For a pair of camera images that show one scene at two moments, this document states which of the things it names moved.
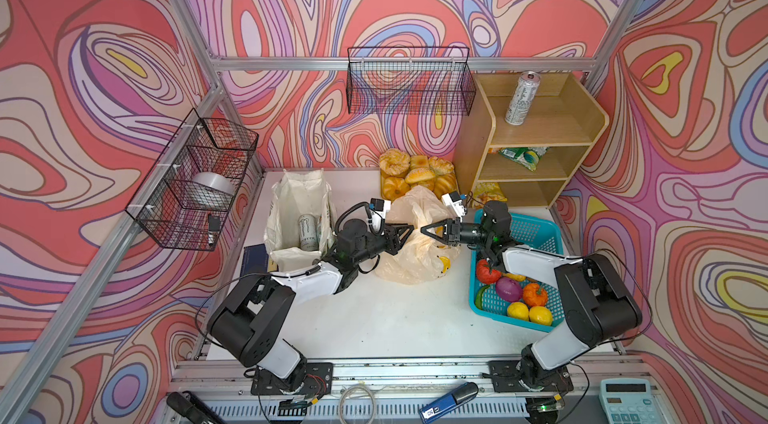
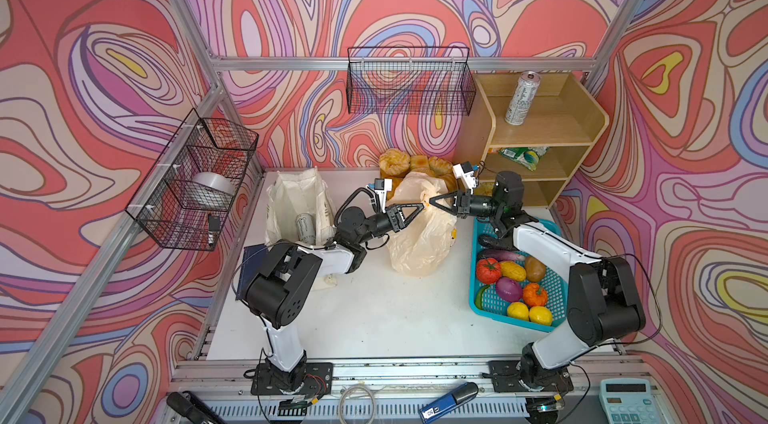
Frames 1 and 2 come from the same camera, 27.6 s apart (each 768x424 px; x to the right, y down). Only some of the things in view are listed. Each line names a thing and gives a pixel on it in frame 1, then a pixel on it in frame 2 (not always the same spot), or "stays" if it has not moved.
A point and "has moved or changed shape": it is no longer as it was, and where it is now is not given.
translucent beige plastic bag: [425, 258] has moved or changed shape
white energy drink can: [308, 232] stays
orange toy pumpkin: [534, 295] stays
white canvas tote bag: [300, 224] stays
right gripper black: [450, 231] -> [460, 204]
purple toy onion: [509, 289] stays
